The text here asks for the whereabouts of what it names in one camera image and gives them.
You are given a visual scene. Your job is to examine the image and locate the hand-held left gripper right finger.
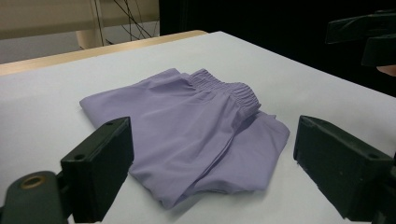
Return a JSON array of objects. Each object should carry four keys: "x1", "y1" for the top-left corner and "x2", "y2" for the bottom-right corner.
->
[{"x1": 293, "y1": 115, "x2": 395, "y2": 222}]

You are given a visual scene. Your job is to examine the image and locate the lilac pants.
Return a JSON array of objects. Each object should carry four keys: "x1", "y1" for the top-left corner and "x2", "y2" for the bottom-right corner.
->
[{"x1": 78, "y1": 67, "x2": 291, "y2": 210}]

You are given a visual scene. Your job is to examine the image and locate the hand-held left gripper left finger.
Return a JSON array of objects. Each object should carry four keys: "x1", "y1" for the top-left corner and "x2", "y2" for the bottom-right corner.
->
[{"x1": 60, "y1": 116, "x2": 135, "y2": 224}]

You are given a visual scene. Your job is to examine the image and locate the beige post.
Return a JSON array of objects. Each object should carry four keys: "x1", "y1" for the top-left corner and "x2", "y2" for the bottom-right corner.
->
[{"x1": 75, "y1": 0, "x2": 107, "y2": 50}]

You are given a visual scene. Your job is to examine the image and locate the beige board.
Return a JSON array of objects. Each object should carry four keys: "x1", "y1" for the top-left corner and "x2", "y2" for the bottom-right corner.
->
[{"x1": 0, "y1": 0, "x2": 161, "y2": 41}]

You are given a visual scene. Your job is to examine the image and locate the thin black cable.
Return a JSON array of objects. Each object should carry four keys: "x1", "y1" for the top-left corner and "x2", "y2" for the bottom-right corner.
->
[
  {"x1": 112, "y1": 0, "x2": 155, "y2": 40},
  {"x1": 92, "y1": 0, "x2": 106, "y2": 48}
]

